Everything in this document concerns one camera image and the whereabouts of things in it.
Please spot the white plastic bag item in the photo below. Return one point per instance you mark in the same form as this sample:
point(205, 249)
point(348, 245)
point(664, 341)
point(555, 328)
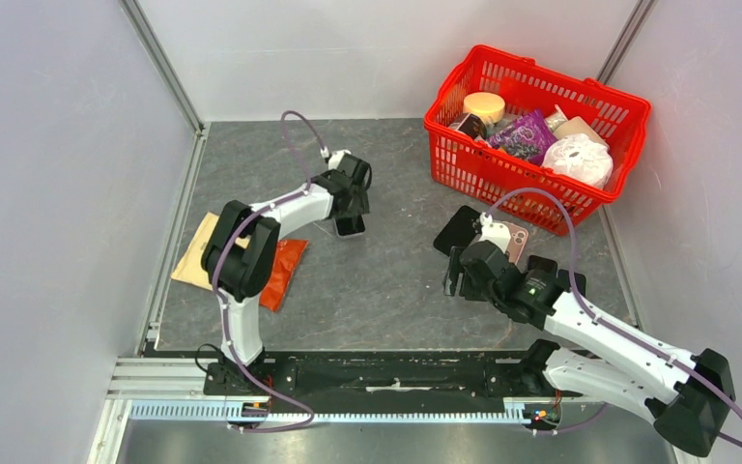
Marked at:
point(578, 157)

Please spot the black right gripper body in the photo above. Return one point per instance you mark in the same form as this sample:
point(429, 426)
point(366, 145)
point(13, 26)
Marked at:
point(470, 291)

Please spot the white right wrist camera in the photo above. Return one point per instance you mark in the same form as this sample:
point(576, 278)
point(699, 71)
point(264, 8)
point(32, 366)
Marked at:
point(496, 232)

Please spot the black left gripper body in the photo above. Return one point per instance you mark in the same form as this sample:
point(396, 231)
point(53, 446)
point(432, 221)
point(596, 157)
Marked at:
point(360, 203)

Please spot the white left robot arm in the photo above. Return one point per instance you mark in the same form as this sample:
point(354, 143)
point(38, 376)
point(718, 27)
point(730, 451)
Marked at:
point(240, 253)

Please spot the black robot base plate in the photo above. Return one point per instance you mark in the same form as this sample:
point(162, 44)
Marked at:
point(443, 382)

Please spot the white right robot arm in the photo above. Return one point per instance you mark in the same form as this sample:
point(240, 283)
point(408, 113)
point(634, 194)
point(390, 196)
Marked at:
point(686, 397)

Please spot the red plastic shopping basket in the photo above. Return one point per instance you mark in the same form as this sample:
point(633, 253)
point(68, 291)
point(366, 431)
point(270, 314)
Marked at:
point(543, 198)

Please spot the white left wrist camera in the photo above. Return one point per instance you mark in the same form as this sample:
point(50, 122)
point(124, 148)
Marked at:
point(333, 158)

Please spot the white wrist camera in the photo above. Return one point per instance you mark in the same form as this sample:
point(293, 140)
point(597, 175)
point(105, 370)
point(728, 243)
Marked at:
point(496, 232)
point(333, 158)

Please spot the purple snack packet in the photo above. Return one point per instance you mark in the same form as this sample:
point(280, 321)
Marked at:
point(527, 138)

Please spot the cassava chips snack bag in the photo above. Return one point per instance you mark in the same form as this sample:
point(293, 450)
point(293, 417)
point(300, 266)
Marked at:
point(289, 253)

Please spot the yellow lid jar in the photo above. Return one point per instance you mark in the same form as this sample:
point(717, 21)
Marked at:
point(488, 107)

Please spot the black smartphone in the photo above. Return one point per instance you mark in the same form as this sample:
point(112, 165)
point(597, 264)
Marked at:
point(347, 227)

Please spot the beige box in basket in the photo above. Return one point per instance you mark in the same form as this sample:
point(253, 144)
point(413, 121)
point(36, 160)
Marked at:
point(578, 125)

